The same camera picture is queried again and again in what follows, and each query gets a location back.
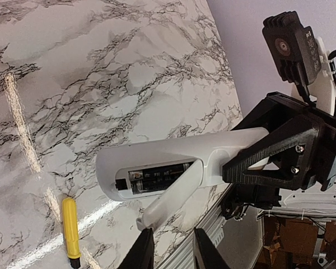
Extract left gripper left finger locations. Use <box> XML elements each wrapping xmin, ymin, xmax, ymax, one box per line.
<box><xmin>119</xmin><ymin>228</ymin><xmax>154</xmax><ymax>269</ymax></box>

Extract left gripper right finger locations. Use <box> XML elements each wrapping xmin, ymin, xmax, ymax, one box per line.
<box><xmin>193</xmin><ymin>228</ymin><xmax>224</xmax><ymax>269</ymax></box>

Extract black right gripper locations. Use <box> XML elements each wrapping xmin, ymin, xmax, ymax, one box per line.
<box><xmin>222</xmin><ymin>92</ymin><xmax>336</xmax><ymax>191</ymax></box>

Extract white remote control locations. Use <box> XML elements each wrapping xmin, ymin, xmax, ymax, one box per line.
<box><xmin>96</xmin><ymin>127</ymin><xmax>268</xmax><ymax>201</ymax></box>

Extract white battery cover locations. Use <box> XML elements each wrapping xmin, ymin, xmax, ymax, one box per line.
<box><xmin>136</xmin><ymin>160</ymin><xmax>203</xmax><ymax>231</ymax></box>

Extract lower black battery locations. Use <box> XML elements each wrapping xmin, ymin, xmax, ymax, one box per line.
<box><xmin>130</xmin><ymin>179</ymin><xmax>176</xmax><ymax>194</ymax></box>

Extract cardboard boxes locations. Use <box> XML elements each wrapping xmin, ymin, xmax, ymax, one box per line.
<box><xmin>255</xmin><ymin>216</ymin><xmax>336</xmax><ymax>268</ymax></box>

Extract front aluminium rail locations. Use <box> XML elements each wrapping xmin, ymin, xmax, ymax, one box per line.
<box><xmin>157</xmin><ymin>204</ymin><xmax>226</xmax><ymax>269</ymax></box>

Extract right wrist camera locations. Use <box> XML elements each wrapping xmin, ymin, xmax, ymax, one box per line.
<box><xmin>262</xmin><ymin>11</ymin><xmax>321</xmax><ymax>86</ymax></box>

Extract yellow handled screwdriver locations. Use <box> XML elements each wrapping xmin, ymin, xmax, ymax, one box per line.
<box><xmin>62</xmin><ymin>197</ymin><xmax>81</xmax><ymax>268</ymax></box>

